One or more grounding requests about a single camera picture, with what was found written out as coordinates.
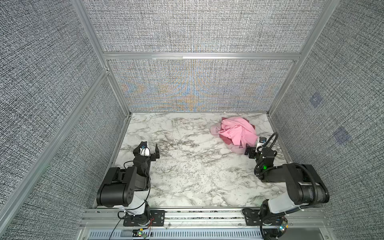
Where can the aluminium front rail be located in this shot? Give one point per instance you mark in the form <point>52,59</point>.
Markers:
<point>200,224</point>

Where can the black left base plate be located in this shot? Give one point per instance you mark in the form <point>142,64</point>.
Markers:
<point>155,218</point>

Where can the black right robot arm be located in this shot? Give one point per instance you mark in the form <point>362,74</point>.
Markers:
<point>304,188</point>

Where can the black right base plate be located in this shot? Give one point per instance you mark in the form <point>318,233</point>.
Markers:
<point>252,218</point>

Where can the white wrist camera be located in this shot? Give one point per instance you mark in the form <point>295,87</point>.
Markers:
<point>261,141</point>
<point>144,151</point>

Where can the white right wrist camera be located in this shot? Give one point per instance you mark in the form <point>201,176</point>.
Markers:
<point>261,141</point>

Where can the bright pink cloth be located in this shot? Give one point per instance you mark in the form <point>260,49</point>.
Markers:
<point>238,132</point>

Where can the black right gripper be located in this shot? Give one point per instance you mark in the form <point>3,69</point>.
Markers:
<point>252,153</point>

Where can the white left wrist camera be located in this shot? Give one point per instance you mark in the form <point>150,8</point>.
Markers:
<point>144,151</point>

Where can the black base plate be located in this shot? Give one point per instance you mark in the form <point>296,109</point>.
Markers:
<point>252,218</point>
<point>155,218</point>

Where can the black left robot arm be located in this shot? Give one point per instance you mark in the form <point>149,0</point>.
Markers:
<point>128,189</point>

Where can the light pink cloth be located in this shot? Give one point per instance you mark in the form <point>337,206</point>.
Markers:
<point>216,130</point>

